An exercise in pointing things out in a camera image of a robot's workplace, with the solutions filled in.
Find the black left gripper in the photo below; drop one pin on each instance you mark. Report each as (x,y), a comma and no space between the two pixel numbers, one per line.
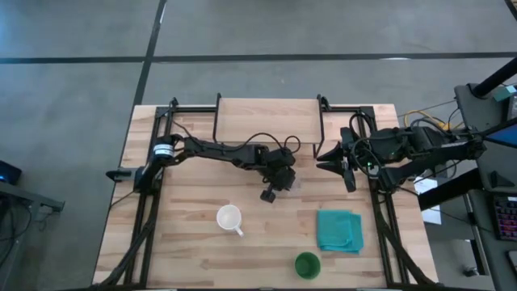
(282,174)

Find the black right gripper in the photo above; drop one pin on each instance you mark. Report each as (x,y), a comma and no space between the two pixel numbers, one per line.
(348,150)

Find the white ceramic mug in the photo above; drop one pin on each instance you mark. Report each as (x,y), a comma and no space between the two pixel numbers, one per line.
(229,218)

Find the green plastic cup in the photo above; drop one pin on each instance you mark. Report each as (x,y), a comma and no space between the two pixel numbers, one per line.
(307,266)

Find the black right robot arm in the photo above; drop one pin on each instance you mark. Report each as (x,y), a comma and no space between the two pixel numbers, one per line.
(424,159)

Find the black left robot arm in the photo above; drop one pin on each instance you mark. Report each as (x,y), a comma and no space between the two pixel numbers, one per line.
(218,149)

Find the wooden shelf with black legs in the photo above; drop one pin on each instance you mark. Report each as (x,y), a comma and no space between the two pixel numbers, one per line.
(266,119)

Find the teal folded cloth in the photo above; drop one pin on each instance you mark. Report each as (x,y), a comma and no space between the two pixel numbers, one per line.
(337,232)

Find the black desk beam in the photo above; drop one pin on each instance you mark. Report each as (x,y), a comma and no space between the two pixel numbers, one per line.
(448,190)

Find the grey desk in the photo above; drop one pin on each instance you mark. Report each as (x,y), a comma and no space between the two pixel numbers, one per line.
(494,169)

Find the small black triangular object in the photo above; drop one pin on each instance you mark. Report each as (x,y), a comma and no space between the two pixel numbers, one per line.
(498,178)

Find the monitor with blue screen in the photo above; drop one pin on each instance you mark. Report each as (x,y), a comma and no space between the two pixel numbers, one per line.
(505,135)

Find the black diagonal pole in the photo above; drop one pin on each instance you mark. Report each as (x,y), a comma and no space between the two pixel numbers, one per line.
(497,78)

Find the keyboard with coloured keys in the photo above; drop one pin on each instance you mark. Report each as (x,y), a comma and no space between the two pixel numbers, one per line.
(507,218)

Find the small teal box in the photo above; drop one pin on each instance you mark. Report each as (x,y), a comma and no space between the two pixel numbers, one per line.
(505,93)

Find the grey metal stand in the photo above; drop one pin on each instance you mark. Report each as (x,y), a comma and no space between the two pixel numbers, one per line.
(28,198)

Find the black device with blue light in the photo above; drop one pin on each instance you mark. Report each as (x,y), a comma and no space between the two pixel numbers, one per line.
(9,173)

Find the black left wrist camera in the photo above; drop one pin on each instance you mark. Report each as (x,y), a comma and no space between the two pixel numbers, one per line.
(267,196)

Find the black aluminium table frame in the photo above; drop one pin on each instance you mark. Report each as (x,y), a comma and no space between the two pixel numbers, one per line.
(343,108)

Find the black side bracket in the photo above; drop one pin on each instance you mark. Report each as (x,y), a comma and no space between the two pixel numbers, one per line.
(119,174)

